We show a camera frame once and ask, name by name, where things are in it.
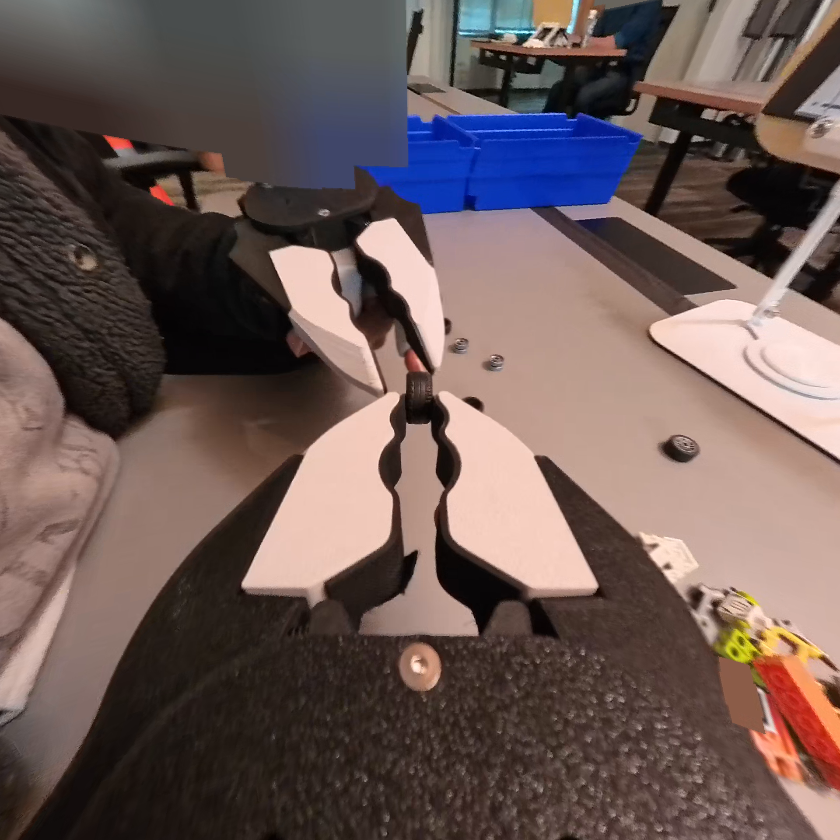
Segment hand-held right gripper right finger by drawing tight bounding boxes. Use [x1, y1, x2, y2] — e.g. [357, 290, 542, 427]
[430, 391, 600, 599]

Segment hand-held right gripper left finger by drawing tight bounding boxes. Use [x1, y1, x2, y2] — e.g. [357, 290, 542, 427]
[241, 391, 411, 603]

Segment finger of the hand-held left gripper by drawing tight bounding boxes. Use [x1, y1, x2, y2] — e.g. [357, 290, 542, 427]
[268, 245, 388, 398]
[354, 218, 444, 374]

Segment person's left forearm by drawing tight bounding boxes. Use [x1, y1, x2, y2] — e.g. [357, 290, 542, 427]
[98, 141, 309, 375]

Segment pile of lego pieces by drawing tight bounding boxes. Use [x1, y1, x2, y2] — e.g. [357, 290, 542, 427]
[640, 532, 840, 788]

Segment person's left hand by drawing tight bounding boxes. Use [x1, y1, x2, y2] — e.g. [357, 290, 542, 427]
[285, 298, 427, 375]

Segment blue plastic bin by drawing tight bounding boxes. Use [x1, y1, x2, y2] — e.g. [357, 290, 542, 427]
[357, 115, 476, 214]
[446, 113, 644, 211]

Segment orange traffic cone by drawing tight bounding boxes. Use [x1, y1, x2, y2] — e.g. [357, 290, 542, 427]
[105, 134, 172, 204]

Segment black table cover panel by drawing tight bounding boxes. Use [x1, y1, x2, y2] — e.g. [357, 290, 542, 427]
[574, 217, 737, 298]

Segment white stand base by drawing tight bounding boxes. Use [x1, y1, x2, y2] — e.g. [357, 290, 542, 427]
[648, 298, 840, 460]

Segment wooden desk black legs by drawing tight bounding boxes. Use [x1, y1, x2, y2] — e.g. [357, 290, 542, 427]
[633, 79, 788, 217]
[471, 38, 627, 109]

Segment grey printed sweatshirt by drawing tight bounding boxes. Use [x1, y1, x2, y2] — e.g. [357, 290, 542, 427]
[0, 318, 122, 716]

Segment metal stand rod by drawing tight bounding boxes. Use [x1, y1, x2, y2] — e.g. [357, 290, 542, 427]
[745, 187, 840, 329]

